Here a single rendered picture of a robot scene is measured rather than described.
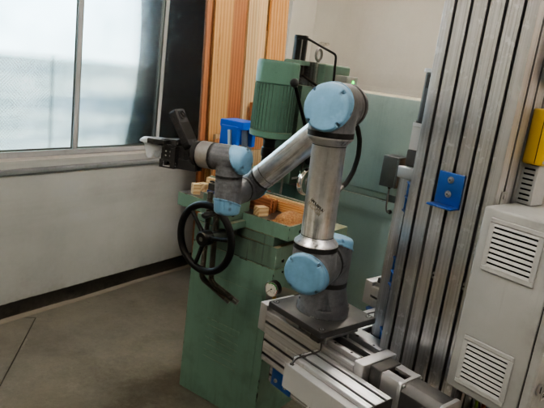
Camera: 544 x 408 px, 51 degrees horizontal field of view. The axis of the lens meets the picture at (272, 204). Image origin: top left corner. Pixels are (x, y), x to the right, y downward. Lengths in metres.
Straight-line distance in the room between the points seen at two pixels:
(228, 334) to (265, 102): 0.98
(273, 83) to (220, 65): 1.55
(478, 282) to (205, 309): 1.39
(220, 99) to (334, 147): 2.48
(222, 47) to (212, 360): 2.07
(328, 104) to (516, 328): 0.67
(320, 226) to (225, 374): 1.27
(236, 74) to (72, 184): 1.38
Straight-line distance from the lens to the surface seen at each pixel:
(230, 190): 1.53
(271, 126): 2.28
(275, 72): 2.27
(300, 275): 1.44
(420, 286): 1.59
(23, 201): 3.18
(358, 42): 4.73
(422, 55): 4.50
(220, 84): 3.80
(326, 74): 2.46
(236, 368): 2.50
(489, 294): 1.44
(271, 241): 2.21
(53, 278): 3.43
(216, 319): 2.49
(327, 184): 1.40
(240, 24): 3.99
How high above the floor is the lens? 1.48
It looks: 14 degrees down
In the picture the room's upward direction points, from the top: 8 degrees clockwise
